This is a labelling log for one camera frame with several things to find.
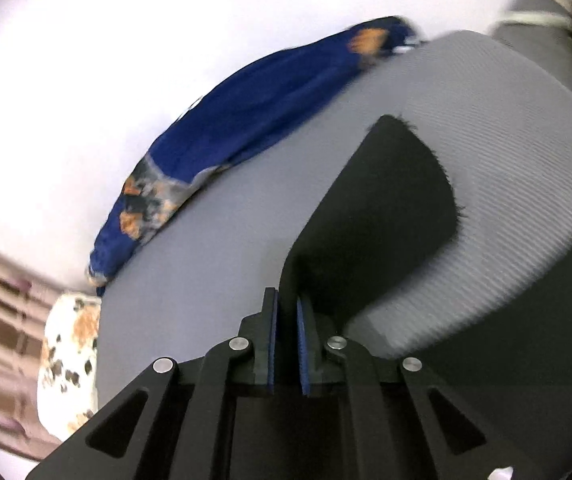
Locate blue printed blanket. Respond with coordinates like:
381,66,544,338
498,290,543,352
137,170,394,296
86,16,424,297

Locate grey mesh mat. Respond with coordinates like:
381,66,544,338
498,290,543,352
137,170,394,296
93,0,572,461

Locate white cord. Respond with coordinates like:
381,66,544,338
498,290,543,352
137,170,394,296
486,0,572,37

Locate white cloth with orange spots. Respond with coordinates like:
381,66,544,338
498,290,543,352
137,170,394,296
37,294,102,436

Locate black pants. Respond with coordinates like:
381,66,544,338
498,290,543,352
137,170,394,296
281,115,572,480

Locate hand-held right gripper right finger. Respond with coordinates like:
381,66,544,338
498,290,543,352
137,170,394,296
296,296,549,480

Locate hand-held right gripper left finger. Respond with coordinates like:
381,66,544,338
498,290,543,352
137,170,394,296
26,287,287,480

